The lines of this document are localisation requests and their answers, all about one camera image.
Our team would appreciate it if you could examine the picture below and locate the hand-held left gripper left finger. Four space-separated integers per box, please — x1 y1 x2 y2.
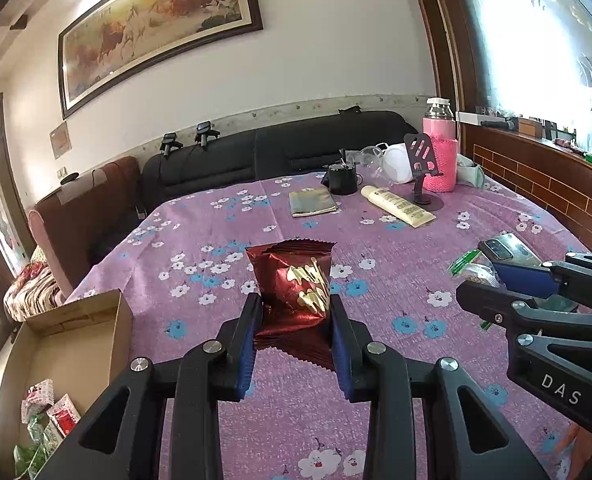
36 294 264 480

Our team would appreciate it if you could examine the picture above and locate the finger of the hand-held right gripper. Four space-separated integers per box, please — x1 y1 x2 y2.
491 252 592 312
456 279 592 342

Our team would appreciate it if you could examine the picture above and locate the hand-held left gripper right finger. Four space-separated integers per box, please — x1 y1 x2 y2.
329 296 547 480

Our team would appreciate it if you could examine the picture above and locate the green white snack packet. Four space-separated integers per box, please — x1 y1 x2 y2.
447 249 499 292

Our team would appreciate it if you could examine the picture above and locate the dark red gold print packet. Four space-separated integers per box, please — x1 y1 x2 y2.
245 239 338 372

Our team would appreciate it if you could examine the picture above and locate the cardboard box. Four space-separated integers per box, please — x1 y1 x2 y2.
0 290 134 480

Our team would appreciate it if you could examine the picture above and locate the white red snack packet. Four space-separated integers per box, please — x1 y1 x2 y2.
46 393 83 437
21 379 58 422

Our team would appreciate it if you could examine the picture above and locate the light green snack packet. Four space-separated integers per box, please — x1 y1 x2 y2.
26 410 60 442

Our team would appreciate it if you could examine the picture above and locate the black smartphone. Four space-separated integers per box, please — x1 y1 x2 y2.
477 233 543 272

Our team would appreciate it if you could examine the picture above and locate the purple floral tablecloth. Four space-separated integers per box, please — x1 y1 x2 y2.
66 170 592 480

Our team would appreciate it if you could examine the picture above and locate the grey green pouch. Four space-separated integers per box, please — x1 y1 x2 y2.
456 155 488 189

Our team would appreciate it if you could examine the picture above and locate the cream tube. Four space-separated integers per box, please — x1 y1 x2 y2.
361 185 436 229

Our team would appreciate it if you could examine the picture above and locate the pink sleeved bottle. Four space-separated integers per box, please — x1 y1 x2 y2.
422 97 460 194

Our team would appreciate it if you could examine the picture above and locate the gold notebook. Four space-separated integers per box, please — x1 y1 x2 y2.
289 187 338 218

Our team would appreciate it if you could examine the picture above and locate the black phone stand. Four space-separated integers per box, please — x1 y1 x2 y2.
403 132 445 212

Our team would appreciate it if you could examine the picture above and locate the white round jar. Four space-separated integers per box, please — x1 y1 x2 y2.
383 142 422 184

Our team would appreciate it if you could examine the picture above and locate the white flat box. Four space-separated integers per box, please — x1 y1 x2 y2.
456 111 517 126

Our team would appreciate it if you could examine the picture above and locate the clear glass pot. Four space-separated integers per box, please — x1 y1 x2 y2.
358 142 389 177

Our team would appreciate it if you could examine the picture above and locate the black leather sofa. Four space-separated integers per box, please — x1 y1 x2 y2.
141 110 419 216

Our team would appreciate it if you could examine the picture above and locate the maroon armchair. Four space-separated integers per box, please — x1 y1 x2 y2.
28 156 144 301

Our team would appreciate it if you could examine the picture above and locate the small black clamp device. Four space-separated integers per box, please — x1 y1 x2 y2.
158 132 183 158
194 121 220 148

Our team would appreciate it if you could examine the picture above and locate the patterned blanket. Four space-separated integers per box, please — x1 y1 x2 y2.
3 260 67 321

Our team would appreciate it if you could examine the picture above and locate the wooden framed window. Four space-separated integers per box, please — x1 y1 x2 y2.
406 0 592 161

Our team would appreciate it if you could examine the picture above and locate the framed horse painting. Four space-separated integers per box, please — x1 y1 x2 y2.
57 0 264 120

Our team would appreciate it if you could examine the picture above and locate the brown wall plaque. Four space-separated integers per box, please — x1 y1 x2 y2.
49 122 72 160

